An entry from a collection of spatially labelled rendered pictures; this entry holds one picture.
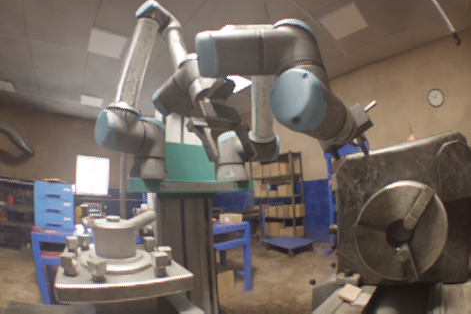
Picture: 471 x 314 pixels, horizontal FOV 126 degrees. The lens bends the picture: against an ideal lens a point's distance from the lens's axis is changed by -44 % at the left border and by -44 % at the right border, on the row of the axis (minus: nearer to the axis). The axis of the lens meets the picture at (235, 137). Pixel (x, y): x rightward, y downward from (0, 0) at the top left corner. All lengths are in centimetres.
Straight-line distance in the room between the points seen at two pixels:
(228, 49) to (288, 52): 10
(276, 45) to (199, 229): 109
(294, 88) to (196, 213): 106
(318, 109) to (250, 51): 15
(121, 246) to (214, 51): 32
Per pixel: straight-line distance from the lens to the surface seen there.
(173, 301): 31
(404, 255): 55
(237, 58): 37
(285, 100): 33
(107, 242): 29
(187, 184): 98
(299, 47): 38
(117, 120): 86
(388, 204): 57
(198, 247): 132
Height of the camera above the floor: 124
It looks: 14 degrees up
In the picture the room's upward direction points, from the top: 2 degrees counter-clockwise
